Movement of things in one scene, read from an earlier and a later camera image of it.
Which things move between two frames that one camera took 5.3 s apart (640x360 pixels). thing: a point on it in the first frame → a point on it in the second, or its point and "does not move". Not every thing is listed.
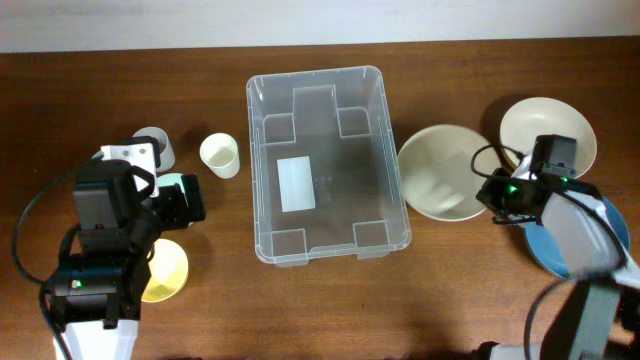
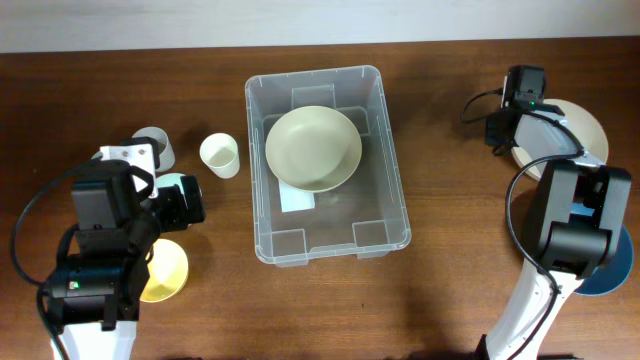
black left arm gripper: x=180 y=217 does not move
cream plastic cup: x=220 y=153 does not move
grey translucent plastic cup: x=167 y=157 does not move
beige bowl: x=441 y=169 → x=313 y=149
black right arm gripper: x=487 y=192 → x=490 y=133
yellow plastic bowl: x=168 y=267 does not move
